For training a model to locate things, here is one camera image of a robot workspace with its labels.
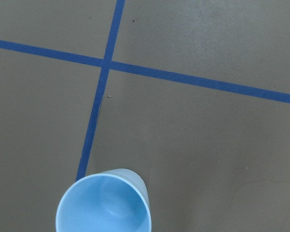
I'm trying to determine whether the light blue plastic cup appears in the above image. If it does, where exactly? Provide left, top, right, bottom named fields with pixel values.
left=56, top=169, right=152, bottom=232

